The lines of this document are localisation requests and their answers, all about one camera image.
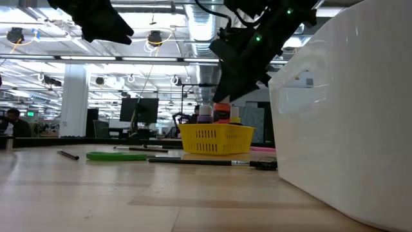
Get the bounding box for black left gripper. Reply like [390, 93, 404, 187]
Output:
[46, 0, 135, 46]

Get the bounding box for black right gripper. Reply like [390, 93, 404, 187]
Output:
[209, 27, 290, 104]

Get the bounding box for yellow paint bottle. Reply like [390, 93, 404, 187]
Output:
[229, 106, 243, 126]

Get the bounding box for orange paint bottle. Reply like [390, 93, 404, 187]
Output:
[212, 95, 232, 125]

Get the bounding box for purple paint bottle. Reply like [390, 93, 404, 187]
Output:
[196, 104, 214, 125]

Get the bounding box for yellow plastic basket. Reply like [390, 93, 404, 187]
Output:
[178, 123, 256, 156]

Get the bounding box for long wide-bristle black paintbrush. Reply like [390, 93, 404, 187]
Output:
[147, 157, 278, 171]

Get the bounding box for green scissors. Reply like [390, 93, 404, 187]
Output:
[86, 151, 182, 162]

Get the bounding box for long ceiling light bar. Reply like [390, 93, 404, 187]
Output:
[0, 54, 223, 64]

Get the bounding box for person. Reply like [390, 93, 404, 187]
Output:
[0, 108, 32, 139]
[189, 104, 201, 125]

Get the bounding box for white pillar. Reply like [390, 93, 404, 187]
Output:
[59, 63, 90, 138]

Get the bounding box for black computer monitor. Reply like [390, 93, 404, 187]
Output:
[119, 97, 160, 125]

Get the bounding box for grey office chair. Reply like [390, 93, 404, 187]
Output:
[93, 119, 111, 139]

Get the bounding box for white plastic bin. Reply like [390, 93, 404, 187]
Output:
[268, 0, 412, 232]

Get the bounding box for black ceiling camera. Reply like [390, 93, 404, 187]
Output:
[147, 30, 164, 46]
[6, 27, 25, 44]

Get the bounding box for silver ventilation duct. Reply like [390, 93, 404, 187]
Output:
[185, 0, 223, 104]

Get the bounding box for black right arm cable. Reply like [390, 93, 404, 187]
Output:
[194, 0, 233, 32]

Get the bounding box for black aluminium table frame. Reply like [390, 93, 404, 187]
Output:
[0, 136, 185, 150]

